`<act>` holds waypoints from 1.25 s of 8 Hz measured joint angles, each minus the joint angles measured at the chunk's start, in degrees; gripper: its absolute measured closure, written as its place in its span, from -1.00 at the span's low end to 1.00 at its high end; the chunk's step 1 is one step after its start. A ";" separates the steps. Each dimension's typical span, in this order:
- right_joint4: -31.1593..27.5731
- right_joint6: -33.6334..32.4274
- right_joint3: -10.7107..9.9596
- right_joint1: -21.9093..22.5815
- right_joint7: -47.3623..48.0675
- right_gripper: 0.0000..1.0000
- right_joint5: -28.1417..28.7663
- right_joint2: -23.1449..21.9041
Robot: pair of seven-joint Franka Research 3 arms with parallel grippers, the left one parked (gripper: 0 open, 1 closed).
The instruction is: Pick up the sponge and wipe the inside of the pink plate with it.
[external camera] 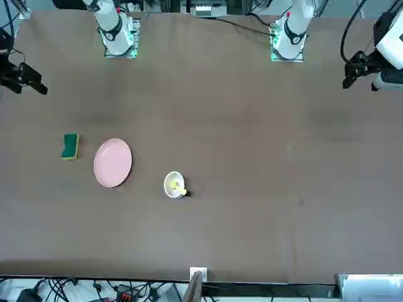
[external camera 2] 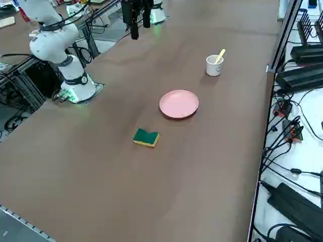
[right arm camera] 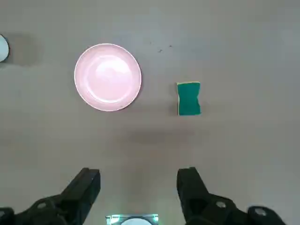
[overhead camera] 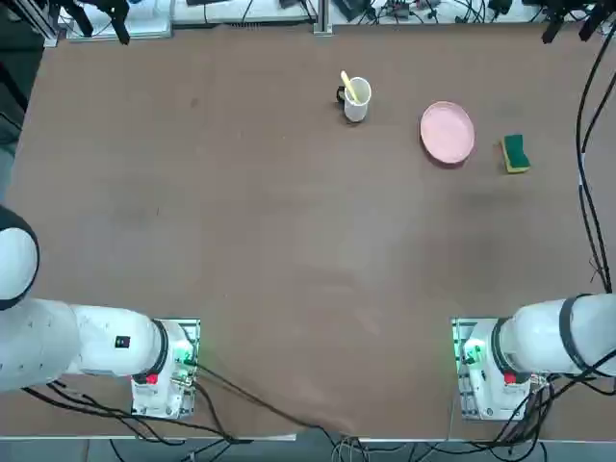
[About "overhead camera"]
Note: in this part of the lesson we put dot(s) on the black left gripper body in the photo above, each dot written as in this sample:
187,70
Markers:
96,3

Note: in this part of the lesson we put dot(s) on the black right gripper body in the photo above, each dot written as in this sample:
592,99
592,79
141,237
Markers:
577,6

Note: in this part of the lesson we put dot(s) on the yellow green sponge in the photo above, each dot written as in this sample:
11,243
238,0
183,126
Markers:
515,154

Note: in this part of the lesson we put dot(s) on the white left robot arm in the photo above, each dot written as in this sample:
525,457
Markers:
96,341

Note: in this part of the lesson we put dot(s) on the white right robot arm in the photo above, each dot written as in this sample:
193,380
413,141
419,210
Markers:
539,337

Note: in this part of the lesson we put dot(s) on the pink plate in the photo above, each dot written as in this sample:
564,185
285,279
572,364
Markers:
447,132

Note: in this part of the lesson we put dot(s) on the aluminium profile beam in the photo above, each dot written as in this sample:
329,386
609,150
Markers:
45,29

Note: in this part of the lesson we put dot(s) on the white power strip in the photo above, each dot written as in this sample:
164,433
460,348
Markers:
399,7

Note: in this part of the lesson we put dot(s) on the black power supply brick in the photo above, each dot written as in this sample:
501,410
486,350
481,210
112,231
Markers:
349,7

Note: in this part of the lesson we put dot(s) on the yellow spoon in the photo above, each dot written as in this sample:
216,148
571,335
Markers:
347,82

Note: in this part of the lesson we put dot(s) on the white tray aluminium frame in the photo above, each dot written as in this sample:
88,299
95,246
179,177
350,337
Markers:
154,19

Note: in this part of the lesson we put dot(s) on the aluminium profile post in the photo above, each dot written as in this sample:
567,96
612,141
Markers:
323,17

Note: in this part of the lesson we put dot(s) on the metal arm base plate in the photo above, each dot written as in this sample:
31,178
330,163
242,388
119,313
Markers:
464,406
194,327

